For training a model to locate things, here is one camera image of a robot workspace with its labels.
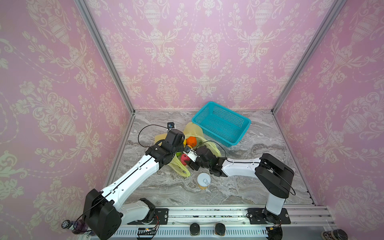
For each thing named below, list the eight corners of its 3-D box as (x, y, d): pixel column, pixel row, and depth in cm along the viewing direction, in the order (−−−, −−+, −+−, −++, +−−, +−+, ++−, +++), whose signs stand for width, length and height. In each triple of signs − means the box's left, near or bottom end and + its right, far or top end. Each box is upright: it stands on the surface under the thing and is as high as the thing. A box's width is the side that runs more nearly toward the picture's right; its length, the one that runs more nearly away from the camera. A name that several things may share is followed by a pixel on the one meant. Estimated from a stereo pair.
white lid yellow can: (197, 189, 85) (197, 186, 80) (197, 176, 89) (197, 172, 84) (210, 189, 85) (211, 186, 80) (209, 176, 89) (210, 172, 84)
